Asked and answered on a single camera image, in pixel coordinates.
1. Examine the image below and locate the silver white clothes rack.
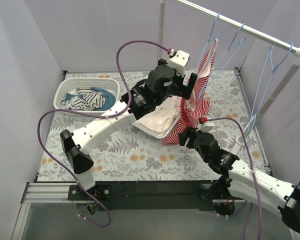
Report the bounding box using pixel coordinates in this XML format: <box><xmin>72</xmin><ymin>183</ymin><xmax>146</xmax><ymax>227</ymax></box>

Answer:
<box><xmin>156</xmin><ymin>0</ymin><xmax>300</xmax><ymax>153</ymax></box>

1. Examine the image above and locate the black white striped garment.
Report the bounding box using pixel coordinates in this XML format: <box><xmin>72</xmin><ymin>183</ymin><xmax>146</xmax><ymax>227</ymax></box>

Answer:
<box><xmin>61</xmin><ymin>88</ymin><xmax>107</xmax><ymax>111</ymax></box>

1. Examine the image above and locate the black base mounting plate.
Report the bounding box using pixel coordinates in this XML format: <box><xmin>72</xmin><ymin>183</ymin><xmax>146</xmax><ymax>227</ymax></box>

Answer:
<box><xmin>67</xmin><ymin>179</ymin><xmax>243</xmax><ymax>217</ymax></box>

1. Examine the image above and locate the white oval laundry basket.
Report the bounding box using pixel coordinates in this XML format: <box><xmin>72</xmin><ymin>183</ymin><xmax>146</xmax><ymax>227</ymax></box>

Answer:
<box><xmin>53</xmin><ymin>77</ymin><xmax>120</xmax><ymax>116</ymax></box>

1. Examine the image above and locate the white rectangular laundry basket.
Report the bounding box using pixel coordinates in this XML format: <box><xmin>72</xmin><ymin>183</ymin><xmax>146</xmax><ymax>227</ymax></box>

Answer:
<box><xmin>132</xmin><ymin>118</ymin><xmax>179</xmax><ymax>140</ymax></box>

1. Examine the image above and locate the light blue hanger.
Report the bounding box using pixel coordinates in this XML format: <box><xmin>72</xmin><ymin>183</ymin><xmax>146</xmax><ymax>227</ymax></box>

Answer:
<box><xmin>188</xmin><ymin>12</ymin><xmax>221</xmax><ymax>111</ymax></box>
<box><xmin>197</xmin><ymin>23</ymin><xmax>246</xmax><ymax>100</ymax></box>
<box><xmin>244</xmin><ymin>42</ymin><xmax>295</xmax><ymax>133</ymax></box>

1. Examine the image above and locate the cream white garment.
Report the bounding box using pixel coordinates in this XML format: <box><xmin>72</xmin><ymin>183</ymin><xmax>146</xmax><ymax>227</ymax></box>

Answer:
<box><xmin>136</xmin><ymin>96</ymin><xmax>181</xmax><ymax>134</ymax></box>

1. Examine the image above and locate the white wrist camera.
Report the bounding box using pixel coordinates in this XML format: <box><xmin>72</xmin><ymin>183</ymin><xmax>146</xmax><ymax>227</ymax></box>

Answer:
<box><xmin>167</xmin><ymin>48</ymin><xmax>190</xmax><ymax>77</ymax></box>
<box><xmin>197</xmin><ymin>117</ymin><xmax>215</xmax><ymax>133</ymax></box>

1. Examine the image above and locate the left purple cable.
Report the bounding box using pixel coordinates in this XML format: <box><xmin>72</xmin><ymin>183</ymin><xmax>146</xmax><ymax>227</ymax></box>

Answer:
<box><xmin>37</xmin><ymin>39</ymin><xmax>172</xmax><ymax>228</ymax></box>

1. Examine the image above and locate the red white striped tank top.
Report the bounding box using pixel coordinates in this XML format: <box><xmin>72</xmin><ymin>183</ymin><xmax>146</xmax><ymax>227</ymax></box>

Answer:
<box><xmin>162</xmin><ymin>39</ymin><xmax>219</xmax><ymax>145</ymax></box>

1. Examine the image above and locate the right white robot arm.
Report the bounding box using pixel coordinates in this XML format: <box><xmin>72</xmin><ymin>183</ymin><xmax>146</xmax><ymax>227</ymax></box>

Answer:
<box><xmin>177</xmin><ymin>127</ymin><xmax>300</xmax><ymax>234</ymax></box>

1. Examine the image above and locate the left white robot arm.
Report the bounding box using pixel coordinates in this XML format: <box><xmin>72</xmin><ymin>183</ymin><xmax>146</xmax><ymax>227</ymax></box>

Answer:
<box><xmin>60</xmin><ymin>65</ymin><xmax>198</xmax><ymax>200</ymax></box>

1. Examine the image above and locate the floral patterned table mat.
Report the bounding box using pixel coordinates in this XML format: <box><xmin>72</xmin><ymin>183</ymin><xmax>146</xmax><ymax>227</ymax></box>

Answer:
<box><xmin>37</xmin><ymin>69</ymin><xmax>268</xmax><ymax>182</ymax></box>

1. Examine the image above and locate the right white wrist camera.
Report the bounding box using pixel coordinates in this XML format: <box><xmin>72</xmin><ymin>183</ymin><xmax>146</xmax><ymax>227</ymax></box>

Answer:
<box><xmin>197</xmin><ymin>117</ymin><xmax>215</xmax><ymax>133</ymax></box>

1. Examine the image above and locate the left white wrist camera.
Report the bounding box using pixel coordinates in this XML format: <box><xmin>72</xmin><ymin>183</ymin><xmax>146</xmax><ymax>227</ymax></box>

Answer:
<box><xmin>167</xmin><ymin>48</ymin><xmax>190</xmax><ymax>77</ymax></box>

